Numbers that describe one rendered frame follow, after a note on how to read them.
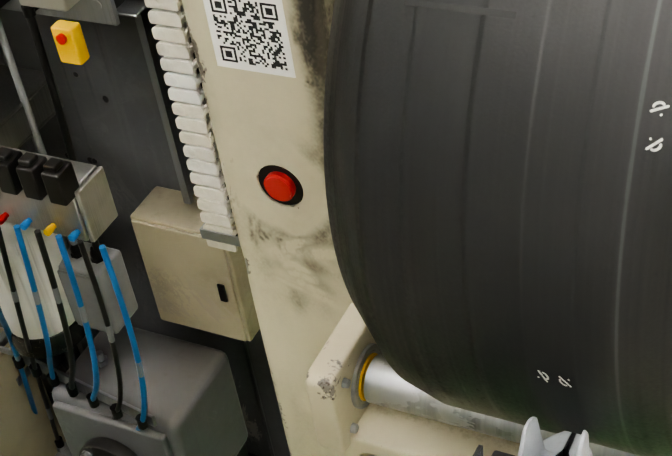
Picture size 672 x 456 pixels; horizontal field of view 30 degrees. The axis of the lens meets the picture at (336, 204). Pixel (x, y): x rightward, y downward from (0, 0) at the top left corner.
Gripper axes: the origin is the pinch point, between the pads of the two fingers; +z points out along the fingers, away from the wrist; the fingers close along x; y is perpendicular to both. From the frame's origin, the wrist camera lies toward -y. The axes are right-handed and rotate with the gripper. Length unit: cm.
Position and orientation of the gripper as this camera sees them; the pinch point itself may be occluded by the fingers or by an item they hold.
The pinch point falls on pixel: (569, 452)
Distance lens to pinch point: 92.1
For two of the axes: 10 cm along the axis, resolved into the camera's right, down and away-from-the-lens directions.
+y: -0.7, -8.4, -5.4
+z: 4.4, -5.1, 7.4
